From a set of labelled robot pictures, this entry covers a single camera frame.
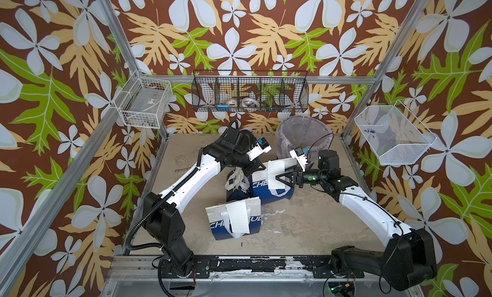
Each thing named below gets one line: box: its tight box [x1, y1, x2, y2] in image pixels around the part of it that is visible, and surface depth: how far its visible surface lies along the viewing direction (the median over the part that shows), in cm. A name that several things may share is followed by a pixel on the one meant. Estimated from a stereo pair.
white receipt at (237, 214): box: [225, 199, 250, 234], surface depth 68 cm
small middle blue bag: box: [226, 185, 252, 203], surface depth 83 cm
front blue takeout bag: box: [205, 196, 262, 241], surface depth 69 cm
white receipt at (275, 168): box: [267, 159, 286, 190], surface depth 76 cm
